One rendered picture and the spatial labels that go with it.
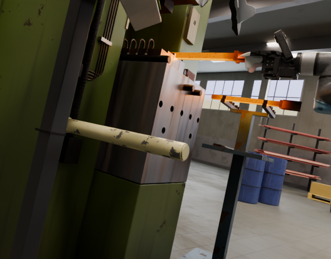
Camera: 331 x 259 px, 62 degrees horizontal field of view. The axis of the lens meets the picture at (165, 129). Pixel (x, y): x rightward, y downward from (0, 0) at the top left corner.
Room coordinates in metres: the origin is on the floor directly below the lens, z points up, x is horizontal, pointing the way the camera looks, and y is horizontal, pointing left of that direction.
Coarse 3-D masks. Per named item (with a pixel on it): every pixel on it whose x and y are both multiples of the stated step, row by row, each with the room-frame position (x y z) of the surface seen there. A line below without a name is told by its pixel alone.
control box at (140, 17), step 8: (120, 0) 0.60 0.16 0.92; (128, 0) 0.61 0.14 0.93; (136, 0) 0.62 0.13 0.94; (144, 0) 0.63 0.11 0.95; (152, 0) 0.64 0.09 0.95; (128, 8) 0.64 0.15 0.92; (136, 8) 0.65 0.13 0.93; (144, 8) 0.66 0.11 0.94; (152, 8) 0.68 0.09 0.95; (128, 16) 0.68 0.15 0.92; (136, 16) 0.69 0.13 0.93; (144, 16) 0.70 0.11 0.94; (152, 16) 0.72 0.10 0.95; (160, 16) 0.74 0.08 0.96; (136, 24) 0.73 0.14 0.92; (144, 24) 0.74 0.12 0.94; (152, 24) 0.76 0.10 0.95
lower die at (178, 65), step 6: (126, 48) 1.14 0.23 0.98; (132, 48) 1.12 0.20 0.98; (144, 48) 1.09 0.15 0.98; (150, 48) 1.08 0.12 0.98; (156, 48) 1.06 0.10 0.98; (150, 54) 1.07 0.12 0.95; (156, 54) 1.06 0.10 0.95; (162, 54) 1.06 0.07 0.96; (168, 54) 1.10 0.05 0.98; (174, 54) 1.13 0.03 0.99; (174, 60) 1.14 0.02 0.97; (180, 60) 1.18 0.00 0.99; (174, 66) 1.15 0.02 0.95; (180, 66) 1.19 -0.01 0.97
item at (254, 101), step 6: (216, 96) 1.48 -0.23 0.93; (222, 96) 1.46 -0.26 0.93; (228, 96) 1.44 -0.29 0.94; (240, 102) 1.44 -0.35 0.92; (246, 102) 1.40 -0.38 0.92; (252, 102) 1.38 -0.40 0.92; (258, 102) 1.37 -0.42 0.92; (270, 102) 1.34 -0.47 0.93; (276, 102) 1.32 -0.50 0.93; (282, 102) 1.31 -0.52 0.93; (288, 102) 1.31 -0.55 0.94; (294, 102) 1.29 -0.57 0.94; (300, 102) 1.28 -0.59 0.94; (282, 108) 1.31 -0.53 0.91; (288, 108) 1.30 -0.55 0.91; (294, 108) 1.29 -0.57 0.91; (300, 108) 1.28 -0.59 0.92
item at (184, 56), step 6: (180, 54) 1.13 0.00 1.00; (186, 54) 1.12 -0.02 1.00; (192, 54) 1.10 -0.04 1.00; (198, 54) 1.09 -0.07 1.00; (204, 54) 1.08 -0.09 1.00; (210, 54) 1.06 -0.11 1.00; (216, 54) 1.05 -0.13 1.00; (222, 54) 1.04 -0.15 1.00; (228, 54) 1.03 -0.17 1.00; (234, 54) 1.01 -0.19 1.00; (240, 54) 1.01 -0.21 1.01; (204, 60) 1.10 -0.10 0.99; (210, 60) 1.09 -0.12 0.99; (216, 60) 1.08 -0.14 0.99; (222, 60) 1.06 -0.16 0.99; (228, 60) 1.05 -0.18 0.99; (234, 60) 1.02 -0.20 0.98; (240, 60) 1.01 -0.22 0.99
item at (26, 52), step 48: (48, 0) 0.91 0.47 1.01; (96, 0) 0.92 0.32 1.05; (0, 48) 1.03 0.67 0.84; (48, 48) 0.88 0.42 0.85; (96, 48) 0.96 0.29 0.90; (0, 96) 0.99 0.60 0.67; (96, 96) 1.00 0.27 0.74; (0, 144) 0.95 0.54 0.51; (96, 144) 1.05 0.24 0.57; (0, 192) 0.92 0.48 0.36; (0, 240) 0.89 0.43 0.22; (48, 240) 0.95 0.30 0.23
